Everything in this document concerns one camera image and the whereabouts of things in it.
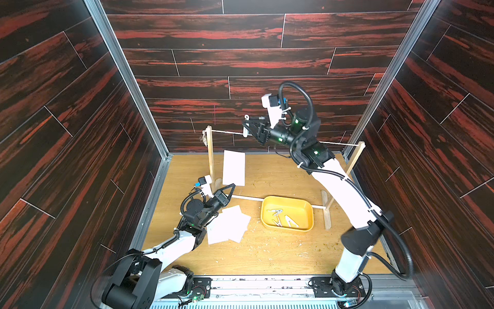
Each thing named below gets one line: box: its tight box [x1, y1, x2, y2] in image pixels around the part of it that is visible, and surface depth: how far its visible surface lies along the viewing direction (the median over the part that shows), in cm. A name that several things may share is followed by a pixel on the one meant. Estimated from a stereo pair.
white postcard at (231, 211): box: [221, 204, 242, 217], surface depth 98 cm
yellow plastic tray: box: [260, 195, 315, 233], surface depth 93 cm
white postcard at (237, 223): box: [227, 213, 251, 244], surface depth 93 cm
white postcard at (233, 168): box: [222, 149, 246, 187], surface depth 80 cm
